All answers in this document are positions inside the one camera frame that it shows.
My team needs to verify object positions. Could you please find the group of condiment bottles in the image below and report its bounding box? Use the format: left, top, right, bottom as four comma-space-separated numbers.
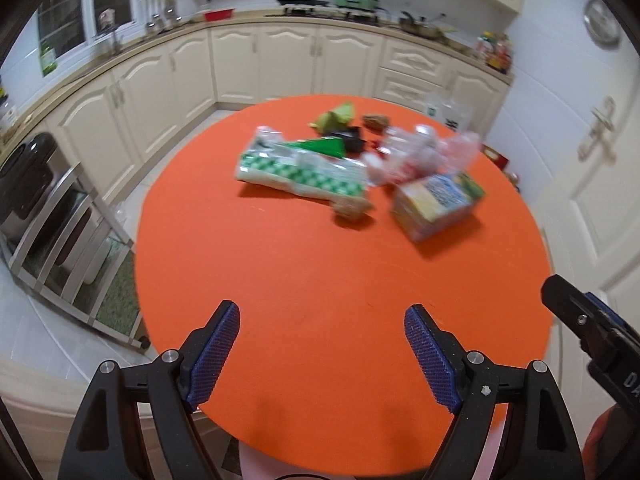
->
475, 30, 513, 71

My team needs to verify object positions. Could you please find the green checked plastic package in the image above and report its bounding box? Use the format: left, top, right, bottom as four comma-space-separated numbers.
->
234, 127, 368, 206

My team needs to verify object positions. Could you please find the green packet at window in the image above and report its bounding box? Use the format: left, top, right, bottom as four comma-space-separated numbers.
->
40, 42, 58, 78

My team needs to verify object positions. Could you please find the metal wok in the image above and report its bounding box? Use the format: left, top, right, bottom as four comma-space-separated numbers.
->
399, 10, 448, 41

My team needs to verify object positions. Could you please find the metal storage rack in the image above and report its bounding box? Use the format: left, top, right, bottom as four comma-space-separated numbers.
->
0, 160, 151, 351

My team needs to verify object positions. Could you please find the hanging utensil rack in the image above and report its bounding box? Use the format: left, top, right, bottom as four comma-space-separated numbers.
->
144, 0, 191, 31

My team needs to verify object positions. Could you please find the yellow and blue carton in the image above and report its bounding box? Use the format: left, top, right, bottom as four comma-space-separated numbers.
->
390, 172, 487, 243

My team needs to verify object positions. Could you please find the kitchen window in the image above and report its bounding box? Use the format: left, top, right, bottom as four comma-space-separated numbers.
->
30, 0, 136, 76

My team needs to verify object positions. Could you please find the clear rice bag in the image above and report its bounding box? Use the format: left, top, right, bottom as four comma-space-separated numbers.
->
427, 97, 473, 133

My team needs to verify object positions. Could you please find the person's right forearm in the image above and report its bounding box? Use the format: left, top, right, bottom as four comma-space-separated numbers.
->
582, 402, 640, 480

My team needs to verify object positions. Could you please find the orange round table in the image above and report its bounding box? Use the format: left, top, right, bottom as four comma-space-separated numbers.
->
45, 22, 516, 196

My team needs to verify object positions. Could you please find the yellow-green wrapper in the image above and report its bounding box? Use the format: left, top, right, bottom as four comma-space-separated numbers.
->
309, 101, 357, 133

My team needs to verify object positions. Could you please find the white panel door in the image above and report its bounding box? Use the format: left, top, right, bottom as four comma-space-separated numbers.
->
487, 50, 640, 411

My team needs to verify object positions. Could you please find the round silver wall clock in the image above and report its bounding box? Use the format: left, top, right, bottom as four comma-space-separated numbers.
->
584, 0, 621, 48

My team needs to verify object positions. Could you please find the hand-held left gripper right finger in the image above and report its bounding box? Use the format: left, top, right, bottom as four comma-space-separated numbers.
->
404, 304, 586, 480

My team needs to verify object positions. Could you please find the metal faucet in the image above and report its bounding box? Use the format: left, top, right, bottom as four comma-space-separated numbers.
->
95, 10, 126, 56

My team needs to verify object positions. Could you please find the black plastic bag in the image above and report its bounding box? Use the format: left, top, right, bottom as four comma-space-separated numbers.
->
325, 126, 378, 153

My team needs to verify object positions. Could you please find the black kitchen appliance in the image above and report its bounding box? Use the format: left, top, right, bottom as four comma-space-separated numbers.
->
0, 132, 57, 233

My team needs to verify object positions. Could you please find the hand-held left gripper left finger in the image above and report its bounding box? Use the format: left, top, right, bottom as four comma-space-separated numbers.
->
57, 300, 241, 480

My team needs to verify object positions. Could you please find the black gas stove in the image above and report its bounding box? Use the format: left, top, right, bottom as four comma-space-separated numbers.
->
265, 0, 381, 23

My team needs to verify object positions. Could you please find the green triangular carton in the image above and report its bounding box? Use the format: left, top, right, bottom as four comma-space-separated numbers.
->
282, 136, 348, 160

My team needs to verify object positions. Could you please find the metal door handle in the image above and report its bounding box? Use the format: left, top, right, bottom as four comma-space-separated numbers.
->
577, 96, 617, 161

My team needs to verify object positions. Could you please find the clear plastic wrap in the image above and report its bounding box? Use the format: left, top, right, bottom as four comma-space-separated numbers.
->
367, 125, 483, 186

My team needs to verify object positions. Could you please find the red gift bag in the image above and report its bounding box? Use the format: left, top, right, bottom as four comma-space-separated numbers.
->
482, 145, 511, 168

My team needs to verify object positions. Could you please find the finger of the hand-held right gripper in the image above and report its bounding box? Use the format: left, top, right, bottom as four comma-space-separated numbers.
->
582, 291, 640, 348
541, 274, 608, 356

